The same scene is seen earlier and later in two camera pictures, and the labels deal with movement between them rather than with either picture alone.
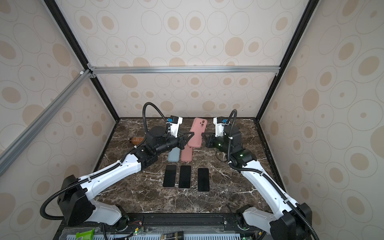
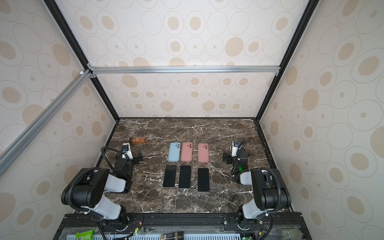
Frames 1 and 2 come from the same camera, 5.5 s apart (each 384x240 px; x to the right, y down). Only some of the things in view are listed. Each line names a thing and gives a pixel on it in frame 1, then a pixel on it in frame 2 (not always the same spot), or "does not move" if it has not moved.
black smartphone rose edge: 199,127 to 203,153
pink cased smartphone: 186,153 does not move
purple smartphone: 169,176 does not move
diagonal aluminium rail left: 10,152 does not move
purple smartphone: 185,176 does not move
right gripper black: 210,140 to 230,158
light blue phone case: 174,155 does not move
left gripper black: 182,142 to 136,161
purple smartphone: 203,179 does not move
